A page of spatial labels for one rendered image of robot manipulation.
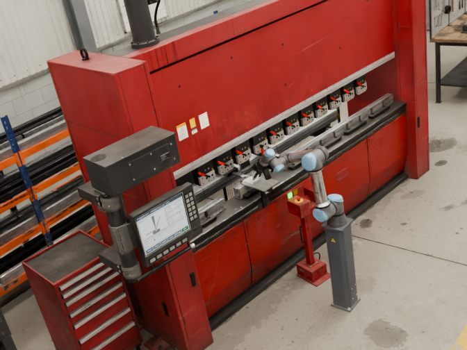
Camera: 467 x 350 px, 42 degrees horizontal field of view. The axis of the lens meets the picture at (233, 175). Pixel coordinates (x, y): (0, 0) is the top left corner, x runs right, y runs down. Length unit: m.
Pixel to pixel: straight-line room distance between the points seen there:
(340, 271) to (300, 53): 1.80
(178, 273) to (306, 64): 2.07
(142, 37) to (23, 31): 4.43
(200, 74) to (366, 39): 2.03
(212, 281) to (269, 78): 1.67
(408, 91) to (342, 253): 2.27
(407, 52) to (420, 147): 1.05
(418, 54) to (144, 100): 3.24
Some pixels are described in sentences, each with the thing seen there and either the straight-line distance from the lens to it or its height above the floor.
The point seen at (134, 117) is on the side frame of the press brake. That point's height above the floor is 2.00.
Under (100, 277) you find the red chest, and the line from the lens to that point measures 4.45.
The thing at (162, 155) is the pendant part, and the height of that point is 1.85.
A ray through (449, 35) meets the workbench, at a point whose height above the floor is 0.90.
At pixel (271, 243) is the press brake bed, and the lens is 5.15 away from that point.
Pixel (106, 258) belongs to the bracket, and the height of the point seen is 1.21.
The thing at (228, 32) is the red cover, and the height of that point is 2.21.
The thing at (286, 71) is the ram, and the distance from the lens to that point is 5.01.
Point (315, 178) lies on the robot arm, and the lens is 4.28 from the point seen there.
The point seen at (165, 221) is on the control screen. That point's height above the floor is 1.46.
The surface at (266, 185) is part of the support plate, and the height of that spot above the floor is 1.00.
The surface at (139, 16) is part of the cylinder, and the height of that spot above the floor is 2.51.
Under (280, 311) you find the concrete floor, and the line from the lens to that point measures 5.07.
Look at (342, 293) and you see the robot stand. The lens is 4.90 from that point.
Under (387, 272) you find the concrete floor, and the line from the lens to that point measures 5.37.
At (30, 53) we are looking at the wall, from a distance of 8.49.
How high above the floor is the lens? 3.25
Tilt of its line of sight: 27 degrees down
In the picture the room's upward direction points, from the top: 11 degrees counter-clockwise
